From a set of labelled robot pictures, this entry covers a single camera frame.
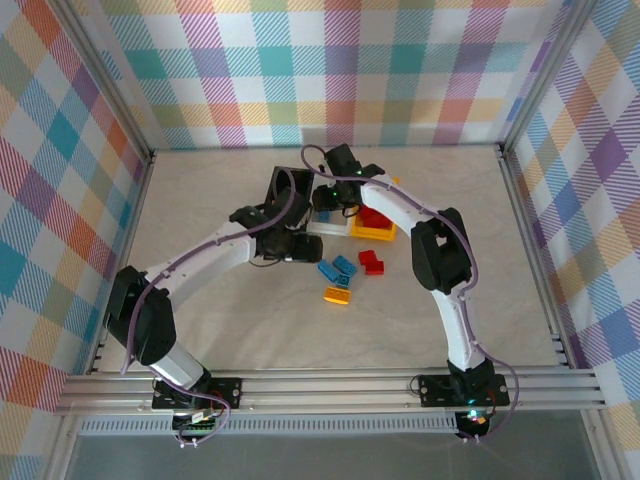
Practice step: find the aluminium front rail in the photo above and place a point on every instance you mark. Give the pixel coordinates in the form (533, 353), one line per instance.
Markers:
(325, 392)

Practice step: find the narrow blue lego brick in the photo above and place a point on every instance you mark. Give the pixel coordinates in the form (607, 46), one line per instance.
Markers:
(327, 270)

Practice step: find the aluminium side rail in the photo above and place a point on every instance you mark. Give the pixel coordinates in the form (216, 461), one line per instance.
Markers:
(525, 215)
(135, 210)

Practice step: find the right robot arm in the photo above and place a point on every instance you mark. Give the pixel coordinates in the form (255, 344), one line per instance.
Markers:
(400, 205)

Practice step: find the black plastic bin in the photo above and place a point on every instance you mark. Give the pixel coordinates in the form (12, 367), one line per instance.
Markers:
(300, 177)

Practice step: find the small blue lego brick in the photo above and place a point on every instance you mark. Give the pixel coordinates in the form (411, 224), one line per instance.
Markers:
(345, 280)

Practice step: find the aluminium corner post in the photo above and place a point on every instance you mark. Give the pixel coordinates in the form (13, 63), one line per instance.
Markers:
(100, 80)
(545, 75)

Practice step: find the white plastic bin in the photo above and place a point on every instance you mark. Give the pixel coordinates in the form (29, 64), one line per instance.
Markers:
(330, 229)

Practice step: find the red lego brick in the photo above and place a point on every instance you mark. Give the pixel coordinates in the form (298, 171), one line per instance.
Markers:
(369, 257)
(369, 214)
(384, 222)
(375, 269)
(365, 225)

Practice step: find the long blue lego brick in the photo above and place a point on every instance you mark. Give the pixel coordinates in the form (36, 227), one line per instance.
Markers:
(344, 263)
(324, 216)

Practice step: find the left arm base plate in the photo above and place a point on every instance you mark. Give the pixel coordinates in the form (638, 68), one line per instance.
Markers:
(227, 392)

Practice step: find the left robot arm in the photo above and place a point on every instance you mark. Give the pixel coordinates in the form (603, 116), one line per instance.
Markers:
(200, 260)

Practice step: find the long yellow lego brick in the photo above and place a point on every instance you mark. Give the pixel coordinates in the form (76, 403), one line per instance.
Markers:
(337, 295)

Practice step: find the yellow plastic bin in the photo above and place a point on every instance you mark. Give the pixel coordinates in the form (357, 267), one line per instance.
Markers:
(372, 233)

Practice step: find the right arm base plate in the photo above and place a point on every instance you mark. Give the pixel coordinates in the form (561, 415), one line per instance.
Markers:
(435, 390)

